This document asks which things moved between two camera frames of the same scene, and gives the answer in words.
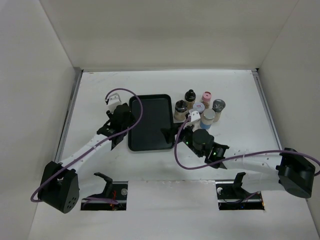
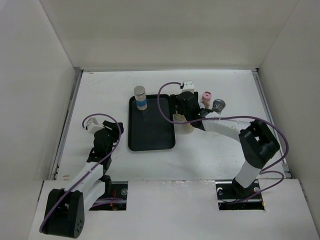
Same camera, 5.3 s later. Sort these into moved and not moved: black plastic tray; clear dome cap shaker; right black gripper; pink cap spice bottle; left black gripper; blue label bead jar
Moved: right black gripper; left black gripper; blue label bead jar
Not moved: black plastic tray; clear dome cap shaker; pink cap spice bottle
